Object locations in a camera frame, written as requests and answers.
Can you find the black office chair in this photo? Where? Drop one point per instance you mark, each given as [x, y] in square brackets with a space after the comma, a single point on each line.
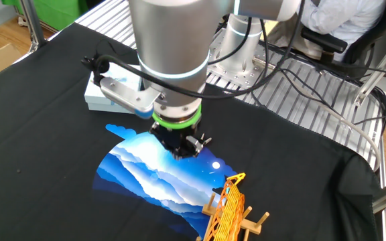
[323, 38]

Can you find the black cloth with blue print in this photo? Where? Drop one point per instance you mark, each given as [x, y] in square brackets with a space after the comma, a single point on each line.
[45, 134]

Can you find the beige clothespin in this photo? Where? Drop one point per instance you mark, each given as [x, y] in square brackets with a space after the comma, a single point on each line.
[208, 140]

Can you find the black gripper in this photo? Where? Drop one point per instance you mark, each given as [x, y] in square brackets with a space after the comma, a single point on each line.
[176, 144]

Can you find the wooden dish rack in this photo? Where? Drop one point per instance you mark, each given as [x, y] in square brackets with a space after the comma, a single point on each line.
[256, 229]

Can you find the yellow orange woven dish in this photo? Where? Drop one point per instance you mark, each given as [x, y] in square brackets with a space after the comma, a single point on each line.
[228, 214]

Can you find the person in white shirt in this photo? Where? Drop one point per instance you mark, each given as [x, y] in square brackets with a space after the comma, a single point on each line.
[343, 16]

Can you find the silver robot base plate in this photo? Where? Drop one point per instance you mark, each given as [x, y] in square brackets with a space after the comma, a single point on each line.
[236, 78]

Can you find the green cloth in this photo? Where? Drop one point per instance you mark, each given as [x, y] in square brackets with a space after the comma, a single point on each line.
[55, 13]

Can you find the light blue gift box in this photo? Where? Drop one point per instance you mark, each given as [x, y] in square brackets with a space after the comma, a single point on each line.
[92, 100]

